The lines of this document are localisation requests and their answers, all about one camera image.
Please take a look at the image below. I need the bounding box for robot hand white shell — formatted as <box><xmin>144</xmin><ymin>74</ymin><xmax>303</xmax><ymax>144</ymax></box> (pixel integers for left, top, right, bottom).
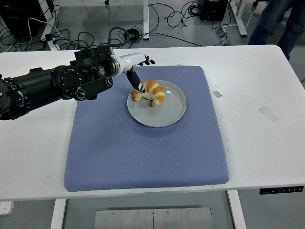
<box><xmin>117</xmin><ymin>52</ymin><xmax>156</xmax><ymax>94</ymax></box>

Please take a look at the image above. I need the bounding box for croissant bread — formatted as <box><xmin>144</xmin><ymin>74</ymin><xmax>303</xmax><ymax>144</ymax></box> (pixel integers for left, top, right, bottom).
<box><xmin>132</xmin><ymin>80</ymin><xmax>166</xmax><ymax>107</ymax></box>

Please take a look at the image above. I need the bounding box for white desk leg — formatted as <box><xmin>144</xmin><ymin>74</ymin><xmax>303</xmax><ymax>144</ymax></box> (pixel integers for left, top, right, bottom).
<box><xmin>39</xmin><ymin>0</ymin><xmax>59</xmax><ymax>51</ymax></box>
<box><xmin>228</xmin><ymin>0</ymin><xmax>248</xmax><ymax>37</ymax></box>
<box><xmin>142</xmin><ymin>0</ymin><xmax>150</xmax><ymax>41</ymax></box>

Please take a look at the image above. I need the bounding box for grey round plate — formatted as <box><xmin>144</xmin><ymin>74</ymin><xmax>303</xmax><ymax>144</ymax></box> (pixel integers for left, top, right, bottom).
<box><xmin>127</xmin><ymin>80</ymin><xmax>187</xmax><ymax>128</ymax></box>

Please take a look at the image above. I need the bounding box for blue quilted mat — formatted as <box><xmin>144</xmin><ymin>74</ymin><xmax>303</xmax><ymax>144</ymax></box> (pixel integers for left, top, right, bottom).
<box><xmin>63</xmin><ymin>65</ymin><xmax>231</xmax><ymax>193</ymax></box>

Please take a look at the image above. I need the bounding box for grey foot pedal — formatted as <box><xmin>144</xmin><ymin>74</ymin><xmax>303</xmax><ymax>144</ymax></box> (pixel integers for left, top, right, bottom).
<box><xmin>215</xmin><ymin>27</ymin><xmax>232</xmax><ymax>46</ymax></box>

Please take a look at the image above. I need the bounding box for black equipment box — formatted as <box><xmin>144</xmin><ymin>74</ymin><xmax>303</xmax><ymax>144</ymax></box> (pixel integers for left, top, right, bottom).
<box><xmin>199</xmin><ymin>0</ymin><xmax>230</xmax><ymax>21</ymax></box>

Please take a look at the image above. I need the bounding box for black computer case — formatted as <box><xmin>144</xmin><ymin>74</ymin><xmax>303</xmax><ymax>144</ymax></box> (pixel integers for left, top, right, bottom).
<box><xmin>0</xmin><ymin>0</ymin><xmax>47</xmax><ymax>38</ymax></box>

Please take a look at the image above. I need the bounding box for person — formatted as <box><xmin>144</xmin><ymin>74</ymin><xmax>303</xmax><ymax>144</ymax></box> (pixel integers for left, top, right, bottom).
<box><xmin>247</xmin><ymin>0</ymin><xmax>305</xmax><ymax>62</ymax></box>

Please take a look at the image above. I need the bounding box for large grey tape piece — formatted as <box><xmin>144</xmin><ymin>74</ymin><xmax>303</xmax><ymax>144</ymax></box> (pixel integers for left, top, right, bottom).
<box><xmin>258</xmin><ymin>105</ymin><xmax>280</xmax><ymax>123</ymax></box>

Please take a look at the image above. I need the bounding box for white table leg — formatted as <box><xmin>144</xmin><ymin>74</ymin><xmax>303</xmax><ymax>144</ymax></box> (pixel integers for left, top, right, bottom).
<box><xmin>50</xmin><ymin>198</ymin><xmax>67</xmax><ymax>229</ymax></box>
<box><xmin>226</xmin><ymin>190</ymin><xmax>247</xmax><ymax>229</ymax></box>

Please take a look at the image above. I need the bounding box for white power strip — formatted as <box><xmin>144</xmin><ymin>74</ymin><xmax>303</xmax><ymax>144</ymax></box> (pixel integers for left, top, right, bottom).
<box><xmin>0</xmin><ymin>201</ymin><xmax>15</xmax><ymax>215</ymax></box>

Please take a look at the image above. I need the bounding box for black table control panel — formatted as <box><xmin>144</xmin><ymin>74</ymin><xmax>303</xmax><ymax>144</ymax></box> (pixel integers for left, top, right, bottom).
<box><xmin>259</xmin><ymin>187</ymin><xmax>305</xmax><ymax>195</ymax></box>

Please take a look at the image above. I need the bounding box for coiled black cable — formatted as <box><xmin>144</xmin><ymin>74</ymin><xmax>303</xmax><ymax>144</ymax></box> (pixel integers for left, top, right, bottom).
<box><xmin>124</xmin><ymin>28</ymin><xmax>141</xmax><ymax>42</ymax></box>

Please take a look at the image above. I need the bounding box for long black floor cable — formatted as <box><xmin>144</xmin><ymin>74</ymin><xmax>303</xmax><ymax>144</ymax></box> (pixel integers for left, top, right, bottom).
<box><xmin>139</xmin><ymin>32</ymin><xmax>205</xmax><ymax>47</ymax></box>

